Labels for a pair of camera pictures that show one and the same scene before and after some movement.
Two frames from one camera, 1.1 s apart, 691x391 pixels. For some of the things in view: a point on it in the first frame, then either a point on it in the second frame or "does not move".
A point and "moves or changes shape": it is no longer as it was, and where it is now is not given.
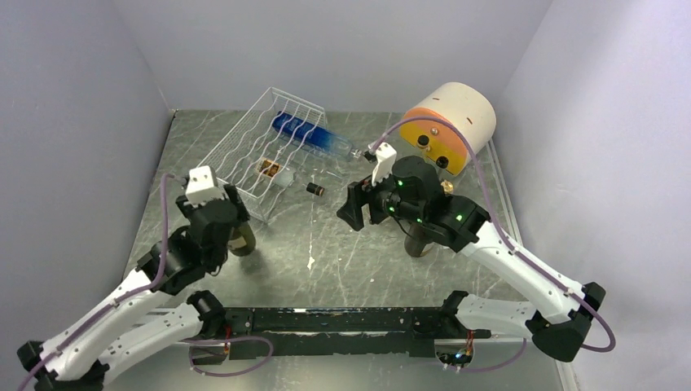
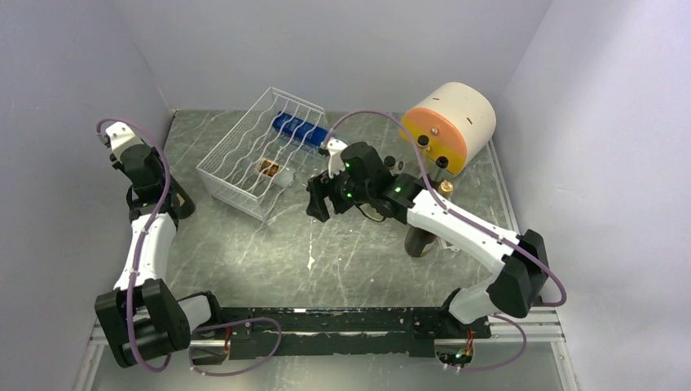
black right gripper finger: x=358 y=195 → x=319 y=187
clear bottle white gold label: x=423 y=142 does not move
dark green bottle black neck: x=242 y=240 moves or changes shape
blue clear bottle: x=313 y=136 does not move
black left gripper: x=242 y=214 → x=116 y=163
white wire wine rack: x=257 y=155 does not move
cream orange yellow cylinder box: x=451 y=124 does not move
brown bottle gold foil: x=416 y=241 does not move
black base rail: x=328 y=332 does not move
